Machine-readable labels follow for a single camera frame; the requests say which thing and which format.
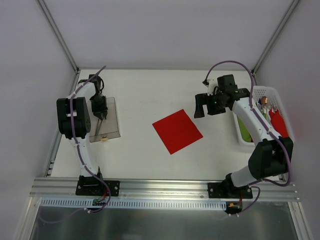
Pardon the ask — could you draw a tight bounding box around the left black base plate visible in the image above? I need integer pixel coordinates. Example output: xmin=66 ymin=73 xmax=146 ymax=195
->
xmin=75 ymin=175 xmax=120 ymax=197

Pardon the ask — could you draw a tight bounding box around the green rolled napkin left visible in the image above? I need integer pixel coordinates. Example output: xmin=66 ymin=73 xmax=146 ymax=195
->
xmin=237 ymin=117 xmax=253 ymax=143

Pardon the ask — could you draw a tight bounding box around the red paper napkin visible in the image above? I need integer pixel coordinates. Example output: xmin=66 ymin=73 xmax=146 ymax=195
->
xmin=152 ymin=109 xmax=203 ymax=155

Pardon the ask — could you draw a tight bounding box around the white rolled napkin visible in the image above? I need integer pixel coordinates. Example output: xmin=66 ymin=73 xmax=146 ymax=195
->
xmin=262 ymin=106 xmax=272 ymax=125

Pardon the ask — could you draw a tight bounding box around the left aluminium frame post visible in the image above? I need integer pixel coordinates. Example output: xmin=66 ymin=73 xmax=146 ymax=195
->
xmin=36 ymin=0 xmax=79 ymax=72

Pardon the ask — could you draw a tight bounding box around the silver knife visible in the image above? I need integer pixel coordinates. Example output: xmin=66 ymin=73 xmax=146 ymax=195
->
xmin=97 ymin=119 xmax=106 ymax=136

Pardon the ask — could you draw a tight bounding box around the red rolled napkin right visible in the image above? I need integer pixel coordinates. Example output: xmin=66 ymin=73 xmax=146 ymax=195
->
xmin=268 ymin=110 xmax=289 ymax=138

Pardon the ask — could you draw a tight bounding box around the right aluminium frame post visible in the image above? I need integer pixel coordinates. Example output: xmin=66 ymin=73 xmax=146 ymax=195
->
xmin=251 ymin=0 xmax=301 ymax=76

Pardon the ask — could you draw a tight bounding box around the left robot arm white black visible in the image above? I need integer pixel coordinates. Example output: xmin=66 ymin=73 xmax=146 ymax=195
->
xmin=56 ymin=73 xmax=108 ymax=195

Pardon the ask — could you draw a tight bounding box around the silver spoon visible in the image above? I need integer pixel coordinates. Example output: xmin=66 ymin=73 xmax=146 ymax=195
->
xmin=94 ymin=119 xmax=103 ymax=136

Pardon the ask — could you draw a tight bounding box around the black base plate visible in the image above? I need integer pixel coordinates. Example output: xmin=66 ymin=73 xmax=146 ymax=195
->
xmin=75 ymin=175 xmax=120 ymax=197
xmin=207 ymin=182 xmax=253 ymax=199

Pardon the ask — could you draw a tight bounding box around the white plastic basket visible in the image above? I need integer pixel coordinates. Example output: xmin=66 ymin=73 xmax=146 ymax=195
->
xmin=232 ymin=85 xmax=295 ymax=147

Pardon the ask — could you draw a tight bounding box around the aluminium rail front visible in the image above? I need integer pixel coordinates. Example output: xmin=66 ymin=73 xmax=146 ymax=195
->
xmin=29 ymin=177 xmax=301 ymax=202

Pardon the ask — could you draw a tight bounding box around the clear acrylic utensil box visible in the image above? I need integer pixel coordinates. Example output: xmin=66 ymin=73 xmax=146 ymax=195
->
xmin=87 ymin=97 xmax=121 ymax=143

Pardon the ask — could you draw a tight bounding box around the copper spoon in basket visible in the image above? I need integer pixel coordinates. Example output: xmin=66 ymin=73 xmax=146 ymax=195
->
xmin=260 ymin=96 xmax=268 ymax=108

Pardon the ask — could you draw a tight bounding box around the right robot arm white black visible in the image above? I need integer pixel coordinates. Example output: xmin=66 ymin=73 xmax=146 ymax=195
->
xmin=194 ymin=74 xmax=294 ymax=198

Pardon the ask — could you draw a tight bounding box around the white slotted cable duct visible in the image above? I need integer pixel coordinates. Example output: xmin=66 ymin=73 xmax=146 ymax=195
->
xmin=40 ymin=197 xmax=227 ymax=211

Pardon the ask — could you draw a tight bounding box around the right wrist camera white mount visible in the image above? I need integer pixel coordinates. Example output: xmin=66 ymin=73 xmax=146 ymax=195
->
xmin=202 ymin=78 xmax=217 ymax=96

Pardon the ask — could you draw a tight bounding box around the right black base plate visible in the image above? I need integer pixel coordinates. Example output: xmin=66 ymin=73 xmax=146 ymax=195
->
xmin=207 ymin=182 xmax=253 ymax=199

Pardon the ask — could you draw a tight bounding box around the aluminium frame post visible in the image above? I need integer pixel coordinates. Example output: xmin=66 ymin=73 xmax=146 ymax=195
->
xmin=36 ymin=0 xmax=79 ymax=72
xmin=251 ymin=0 xmax=301 ymax=76

